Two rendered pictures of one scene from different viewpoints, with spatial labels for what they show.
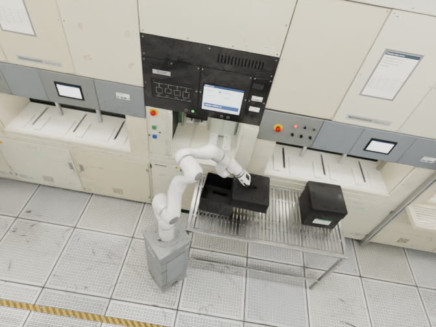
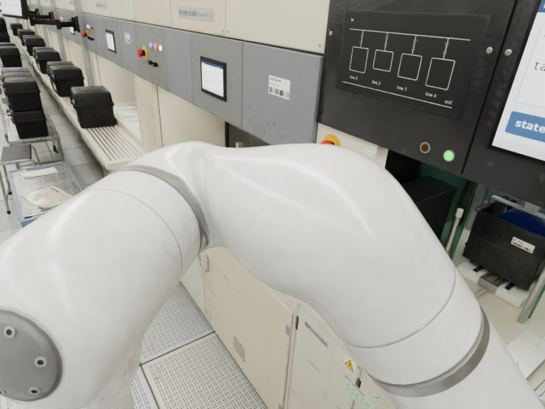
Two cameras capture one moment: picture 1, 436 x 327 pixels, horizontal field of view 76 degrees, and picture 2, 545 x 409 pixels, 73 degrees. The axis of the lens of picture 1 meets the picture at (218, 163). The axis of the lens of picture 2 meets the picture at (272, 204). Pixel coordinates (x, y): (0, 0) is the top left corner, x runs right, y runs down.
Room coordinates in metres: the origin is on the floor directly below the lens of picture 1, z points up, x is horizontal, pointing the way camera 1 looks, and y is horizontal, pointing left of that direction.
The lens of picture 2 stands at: (1.07, -0.08, 1.64)
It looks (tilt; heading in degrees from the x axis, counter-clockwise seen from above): 28 degrees down; 55
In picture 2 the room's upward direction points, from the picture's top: 3 degrees clockwise
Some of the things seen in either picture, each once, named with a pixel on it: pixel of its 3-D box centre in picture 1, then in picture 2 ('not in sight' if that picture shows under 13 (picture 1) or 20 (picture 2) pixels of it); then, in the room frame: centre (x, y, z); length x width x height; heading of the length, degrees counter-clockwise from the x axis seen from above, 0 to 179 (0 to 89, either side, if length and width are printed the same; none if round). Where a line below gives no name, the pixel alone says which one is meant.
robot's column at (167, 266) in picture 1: (167, 256); not in sight; (1.00, 0.28, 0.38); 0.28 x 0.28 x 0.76; 46
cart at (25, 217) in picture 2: not in sight; (57, 213); (1.10, 2.75, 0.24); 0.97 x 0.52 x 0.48; 94
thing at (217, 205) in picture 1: (218, 194); not in sight; (1.41, -0.06, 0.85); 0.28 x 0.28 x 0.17; 86
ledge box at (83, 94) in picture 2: not in sight; (92, 105); (1.51, 3.04, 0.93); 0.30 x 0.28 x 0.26; 88
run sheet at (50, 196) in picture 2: not in sight; (49, 195); (1.08, 2.57, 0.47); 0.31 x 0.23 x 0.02; 112
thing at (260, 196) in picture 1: (250, 189); not in sight; (1.38, -0.29, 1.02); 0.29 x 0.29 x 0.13; 0
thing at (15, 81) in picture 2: not in sight; (23, 93); (1.09, 4.12, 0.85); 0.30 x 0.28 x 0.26; 90
